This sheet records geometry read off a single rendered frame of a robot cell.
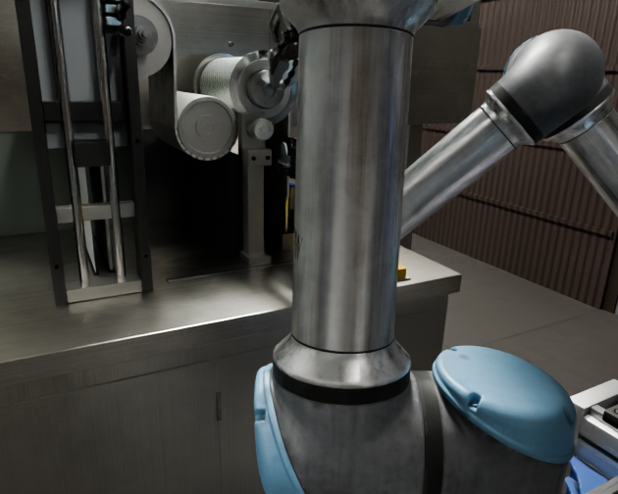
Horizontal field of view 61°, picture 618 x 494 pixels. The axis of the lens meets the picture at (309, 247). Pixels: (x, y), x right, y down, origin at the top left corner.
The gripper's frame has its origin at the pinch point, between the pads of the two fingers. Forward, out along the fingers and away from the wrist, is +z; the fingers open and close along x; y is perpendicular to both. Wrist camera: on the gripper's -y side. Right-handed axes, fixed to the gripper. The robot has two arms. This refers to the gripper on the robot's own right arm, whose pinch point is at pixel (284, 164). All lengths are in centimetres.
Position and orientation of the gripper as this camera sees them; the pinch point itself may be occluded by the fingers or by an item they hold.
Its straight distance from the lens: 117.5
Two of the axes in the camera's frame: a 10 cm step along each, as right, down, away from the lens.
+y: 0.3, -9.5, -3.1
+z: -4.6, -2.9, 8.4
